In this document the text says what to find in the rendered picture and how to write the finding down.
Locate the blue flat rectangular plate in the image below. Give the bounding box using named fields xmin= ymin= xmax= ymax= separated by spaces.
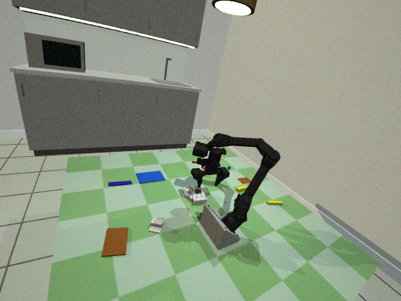
xmin=136 ymin=171 xmax=165 ymax=184

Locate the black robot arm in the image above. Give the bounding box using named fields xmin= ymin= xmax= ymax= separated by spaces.
xmin=192 ymin=133 xmax=280 ymax=233

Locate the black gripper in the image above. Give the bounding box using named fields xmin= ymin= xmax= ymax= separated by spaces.
xmin=190 ymin=159 xmax=230 ymax=188

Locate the dark blue flat bar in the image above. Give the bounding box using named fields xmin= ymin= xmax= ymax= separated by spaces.
xmin=108 ymin=181 xmax=132 ymax=186

